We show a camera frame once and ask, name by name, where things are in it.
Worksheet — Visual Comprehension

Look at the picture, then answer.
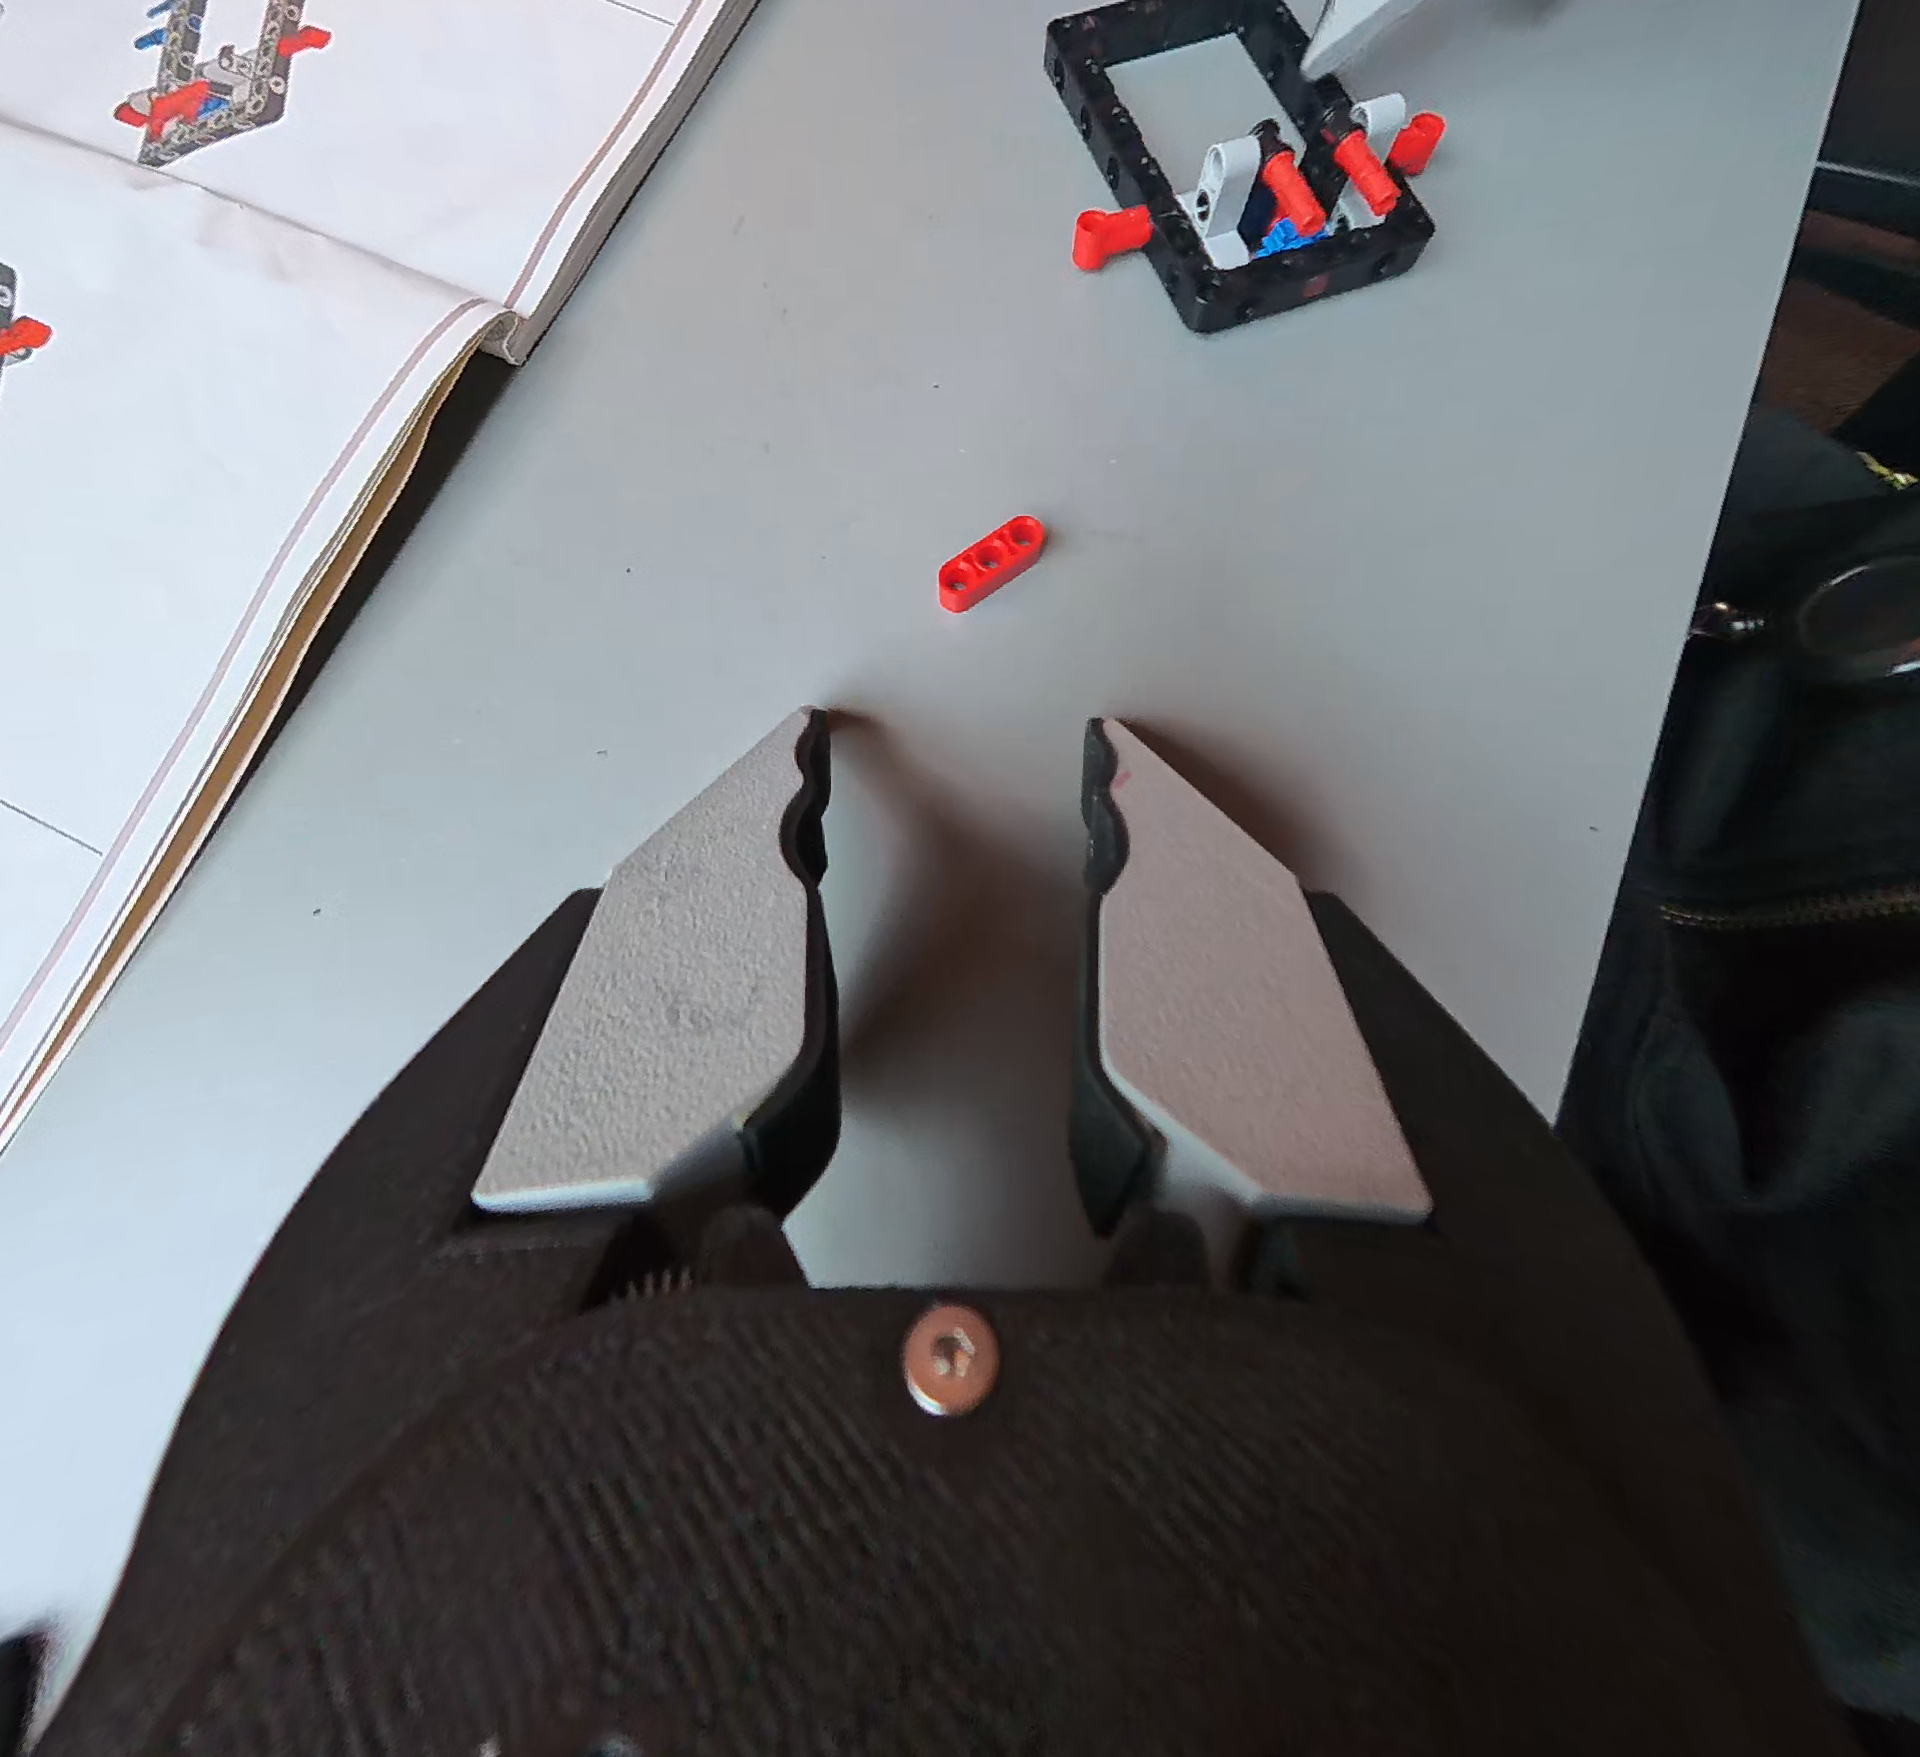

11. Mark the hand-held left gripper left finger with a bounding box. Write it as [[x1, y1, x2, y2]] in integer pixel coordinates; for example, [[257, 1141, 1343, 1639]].
[[472, 706, 846, 1217]]

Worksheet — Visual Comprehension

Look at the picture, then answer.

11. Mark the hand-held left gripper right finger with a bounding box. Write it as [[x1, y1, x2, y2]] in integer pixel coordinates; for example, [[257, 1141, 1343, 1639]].
[[1067, 716, 1433, 1236]]

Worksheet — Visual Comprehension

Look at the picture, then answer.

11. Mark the black lego frame assembly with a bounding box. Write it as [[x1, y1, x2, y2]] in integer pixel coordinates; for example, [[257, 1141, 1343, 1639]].
[[1044, 0, 1450, 336]]

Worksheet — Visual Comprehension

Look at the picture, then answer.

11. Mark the thin red three-hole lego beam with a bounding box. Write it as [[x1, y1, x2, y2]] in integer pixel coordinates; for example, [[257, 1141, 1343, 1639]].
[[936, 515, 1049, 615]]

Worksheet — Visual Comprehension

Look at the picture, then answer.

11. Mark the lego instruction booklet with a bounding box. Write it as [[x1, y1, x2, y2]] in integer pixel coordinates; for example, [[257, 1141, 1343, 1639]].
[[0, 0, 869, 1147]]

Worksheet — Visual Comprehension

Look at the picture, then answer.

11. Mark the person's black jacket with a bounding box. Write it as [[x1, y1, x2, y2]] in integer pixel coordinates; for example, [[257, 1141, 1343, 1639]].
[[1556, 393, 1920, 1730]]

